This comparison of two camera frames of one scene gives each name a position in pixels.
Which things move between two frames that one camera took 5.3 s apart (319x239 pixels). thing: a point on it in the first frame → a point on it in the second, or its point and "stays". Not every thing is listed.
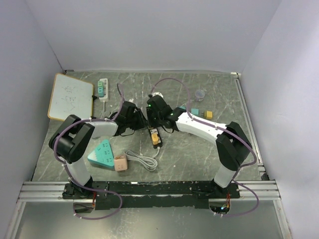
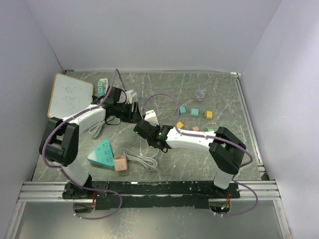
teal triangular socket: (102, 155) stays
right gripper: (150, 122) → (158, 126)
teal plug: (195, 111) stays
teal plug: (100, 90) stays
